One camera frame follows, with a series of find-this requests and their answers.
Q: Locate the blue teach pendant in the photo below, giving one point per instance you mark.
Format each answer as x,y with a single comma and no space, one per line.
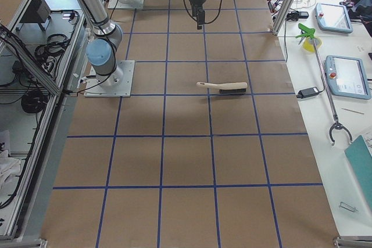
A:
347,77
333,18

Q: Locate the teal notebook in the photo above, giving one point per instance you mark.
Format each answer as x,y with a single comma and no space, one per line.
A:
359,158

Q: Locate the yellow tape roll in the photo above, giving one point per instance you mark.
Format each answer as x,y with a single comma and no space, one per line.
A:
308,44

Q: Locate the white hand brush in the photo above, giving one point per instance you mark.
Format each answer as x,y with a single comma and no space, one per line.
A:
225,88

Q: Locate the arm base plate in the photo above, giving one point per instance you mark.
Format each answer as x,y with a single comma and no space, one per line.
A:
117,85
126,4

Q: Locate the black power adapter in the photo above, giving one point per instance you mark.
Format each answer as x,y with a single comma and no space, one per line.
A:
308,93

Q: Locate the green plastic clamp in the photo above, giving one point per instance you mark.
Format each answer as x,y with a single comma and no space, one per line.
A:
306,32

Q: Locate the metal reacher grabber tool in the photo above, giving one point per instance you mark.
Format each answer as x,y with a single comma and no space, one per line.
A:
336,125

